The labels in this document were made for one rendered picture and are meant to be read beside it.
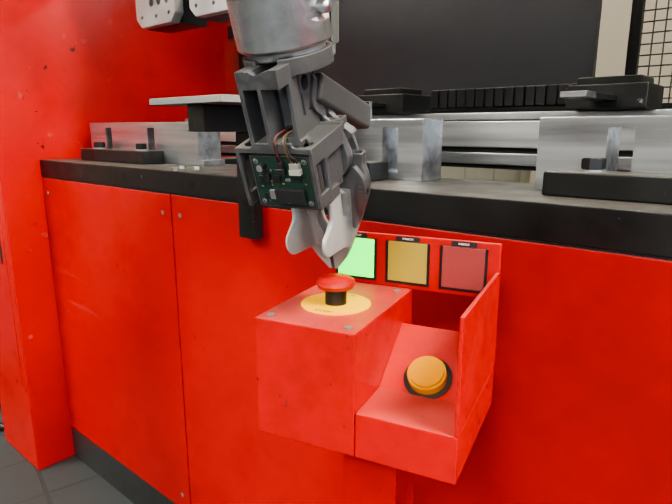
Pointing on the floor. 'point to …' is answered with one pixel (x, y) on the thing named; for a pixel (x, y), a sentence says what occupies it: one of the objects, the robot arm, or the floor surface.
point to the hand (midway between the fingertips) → (336, 252)
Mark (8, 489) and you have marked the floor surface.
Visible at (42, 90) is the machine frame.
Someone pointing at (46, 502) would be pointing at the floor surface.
